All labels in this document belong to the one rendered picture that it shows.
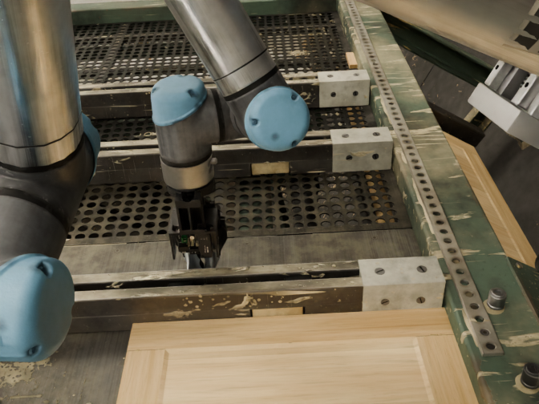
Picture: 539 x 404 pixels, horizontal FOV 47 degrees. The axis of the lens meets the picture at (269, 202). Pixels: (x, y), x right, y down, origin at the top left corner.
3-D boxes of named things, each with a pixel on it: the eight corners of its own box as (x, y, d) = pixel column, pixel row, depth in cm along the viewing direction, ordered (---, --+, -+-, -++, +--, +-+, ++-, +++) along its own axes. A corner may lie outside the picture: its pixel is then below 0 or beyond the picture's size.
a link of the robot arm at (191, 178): (163, 141, 93) (217, 139, 93) (167, 167, 96) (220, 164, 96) (156, 169, 87) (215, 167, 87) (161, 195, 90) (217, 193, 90)
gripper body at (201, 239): (171, 263, 96) (160, 199, 89) (176, 228, 103) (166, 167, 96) (220, 260, 96) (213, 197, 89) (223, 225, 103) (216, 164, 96)
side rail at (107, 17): (337, 27, 219) (338, -4, 213) (24, 44, 220) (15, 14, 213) (334, 20, 226) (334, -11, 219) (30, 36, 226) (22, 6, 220)
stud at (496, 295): (506, 312, 92) (509, 296, 90) (489, 313, 92) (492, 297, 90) (500, 300, 94) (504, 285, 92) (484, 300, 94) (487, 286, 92)
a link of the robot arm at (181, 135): (215, 90, 82) (150, 101, 80) (222, 162, 88) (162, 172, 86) (204, 66, 88) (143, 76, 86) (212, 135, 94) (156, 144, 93)
